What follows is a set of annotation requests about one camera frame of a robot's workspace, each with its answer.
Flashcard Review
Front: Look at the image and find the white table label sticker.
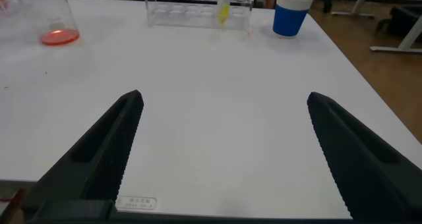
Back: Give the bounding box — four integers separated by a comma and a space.
115, 195, 158, 211

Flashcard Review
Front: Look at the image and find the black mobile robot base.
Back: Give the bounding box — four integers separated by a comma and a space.
375, 5, 422, 43

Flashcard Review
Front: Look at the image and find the clear glass beaker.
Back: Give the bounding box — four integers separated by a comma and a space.
8, 0, 81, 47

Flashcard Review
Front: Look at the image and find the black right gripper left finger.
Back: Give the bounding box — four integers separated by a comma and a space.
19, 89, 145, 221

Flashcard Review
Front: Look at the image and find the long white desk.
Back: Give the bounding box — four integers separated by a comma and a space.
330, 0, 422, 55

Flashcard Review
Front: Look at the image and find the blue white paper cup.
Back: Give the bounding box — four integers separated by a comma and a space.
272, 0, 316, 38

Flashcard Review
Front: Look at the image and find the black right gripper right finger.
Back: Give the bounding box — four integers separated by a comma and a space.
306, 91, 422, 223

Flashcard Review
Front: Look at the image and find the clear acrylic test tube rack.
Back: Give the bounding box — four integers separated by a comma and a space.
0, 0, 24, 18
144, 0, 255, 32

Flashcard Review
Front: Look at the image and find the yellow pigment test tube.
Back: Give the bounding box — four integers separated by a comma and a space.
217, 0, 233, 25

